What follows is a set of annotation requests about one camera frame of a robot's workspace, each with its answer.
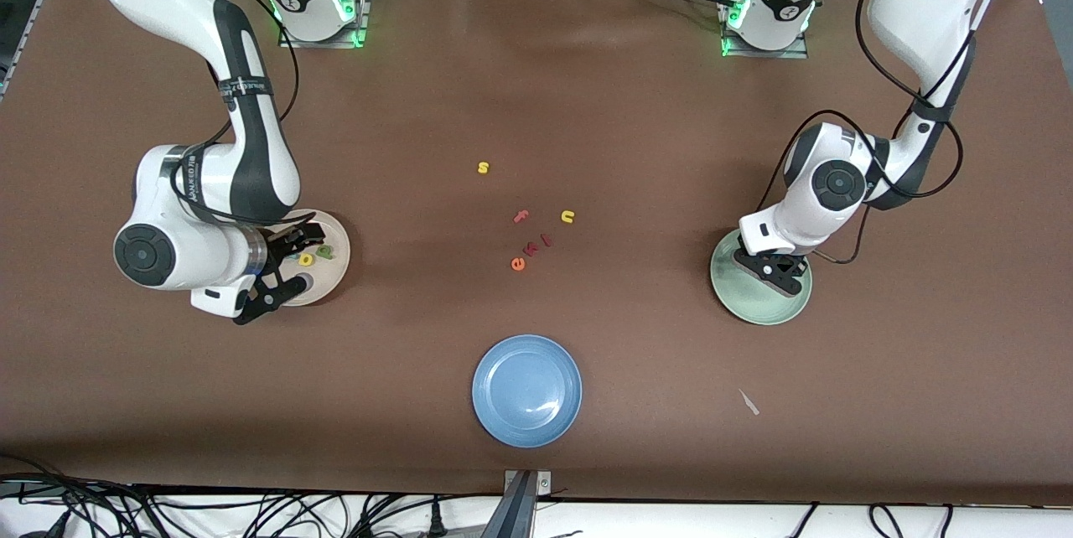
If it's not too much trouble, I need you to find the beige brown plate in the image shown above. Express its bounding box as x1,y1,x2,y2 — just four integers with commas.
277,209,352,308

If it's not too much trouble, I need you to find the blue plate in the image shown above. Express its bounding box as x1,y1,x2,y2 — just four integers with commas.
471,334,583,448

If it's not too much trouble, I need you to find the pale green plate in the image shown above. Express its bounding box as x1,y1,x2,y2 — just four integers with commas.
709,228,814,327

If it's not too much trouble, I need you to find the aluminium frame rail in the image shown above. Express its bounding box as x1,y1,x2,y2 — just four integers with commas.
0,0,83,99

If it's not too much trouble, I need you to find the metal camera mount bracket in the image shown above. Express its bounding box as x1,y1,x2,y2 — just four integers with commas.
482,469,554,538

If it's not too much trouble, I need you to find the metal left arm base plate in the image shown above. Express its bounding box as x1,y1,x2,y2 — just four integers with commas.
719,0,810,59

